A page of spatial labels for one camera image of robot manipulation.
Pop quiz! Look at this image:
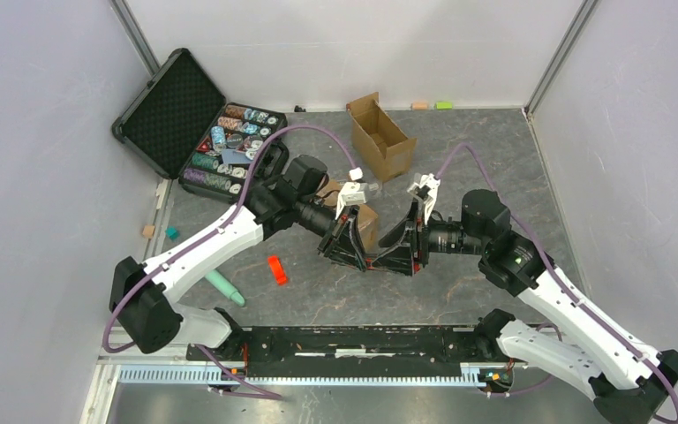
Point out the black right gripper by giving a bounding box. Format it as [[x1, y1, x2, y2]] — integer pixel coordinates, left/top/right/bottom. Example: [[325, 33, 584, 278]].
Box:
[[371, 197, 487, 276]]

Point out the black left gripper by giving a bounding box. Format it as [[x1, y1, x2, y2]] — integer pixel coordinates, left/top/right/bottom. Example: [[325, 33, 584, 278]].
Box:
[[294, 194, 368, 271]]

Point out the brown cardboard box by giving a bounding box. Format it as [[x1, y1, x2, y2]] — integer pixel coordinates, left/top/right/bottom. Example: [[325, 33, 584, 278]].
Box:
[[315, 179, 381, 250]]

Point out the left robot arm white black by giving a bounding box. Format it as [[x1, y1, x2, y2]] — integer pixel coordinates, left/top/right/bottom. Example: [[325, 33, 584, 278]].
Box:
[[102, 155, 342, 360]]

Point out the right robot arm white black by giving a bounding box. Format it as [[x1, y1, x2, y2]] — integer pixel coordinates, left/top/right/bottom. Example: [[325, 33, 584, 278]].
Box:
[[380, 189, 678, 423]]

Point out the open empty cardboard box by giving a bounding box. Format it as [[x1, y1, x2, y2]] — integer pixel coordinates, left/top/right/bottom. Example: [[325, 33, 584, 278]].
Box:
[[346, 92, 417, 183]]

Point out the orange curved plastic piece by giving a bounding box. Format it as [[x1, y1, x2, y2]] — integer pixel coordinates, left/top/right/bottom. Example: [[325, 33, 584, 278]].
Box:
[[267, 255, 289, 285]]

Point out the mint green marker pen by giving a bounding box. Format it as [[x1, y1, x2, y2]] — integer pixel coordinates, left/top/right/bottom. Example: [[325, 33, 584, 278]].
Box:
[[205, 269, 245, 307]]

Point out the teal small block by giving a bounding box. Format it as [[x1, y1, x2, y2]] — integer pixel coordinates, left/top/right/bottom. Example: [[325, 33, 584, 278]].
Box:
[[165, 227, 180, 240]]

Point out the wooden cube at left edge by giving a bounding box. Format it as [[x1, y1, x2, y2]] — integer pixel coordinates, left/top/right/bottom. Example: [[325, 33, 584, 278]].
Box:
[[141, 224, 156, 239]]

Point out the black poker chip case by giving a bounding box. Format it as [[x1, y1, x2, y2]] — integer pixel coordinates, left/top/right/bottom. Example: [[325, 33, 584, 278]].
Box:
[[111, 48, 288, 203]]

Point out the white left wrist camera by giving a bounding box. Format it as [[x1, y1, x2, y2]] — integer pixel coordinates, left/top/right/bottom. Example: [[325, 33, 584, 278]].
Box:
[[335, 167, 376, 219]]

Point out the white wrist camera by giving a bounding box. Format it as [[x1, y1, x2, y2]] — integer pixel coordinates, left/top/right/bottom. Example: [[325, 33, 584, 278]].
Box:
[[335, 167, 376, 219], [407, 173, 441, 223]]

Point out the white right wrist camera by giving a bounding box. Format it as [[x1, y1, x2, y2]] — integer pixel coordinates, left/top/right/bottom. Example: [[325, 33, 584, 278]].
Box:
[[407, 173, 441, 223]]

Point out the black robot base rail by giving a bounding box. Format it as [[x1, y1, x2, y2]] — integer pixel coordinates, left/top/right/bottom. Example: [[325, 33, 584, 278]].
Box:
[[186, 325, 509, 378]]

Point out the green eraser block at wall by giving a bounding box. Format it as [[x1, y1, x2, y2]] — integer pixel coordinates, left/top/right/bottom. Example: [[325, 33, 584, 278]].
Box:
[[435, 102, 454, 110]]

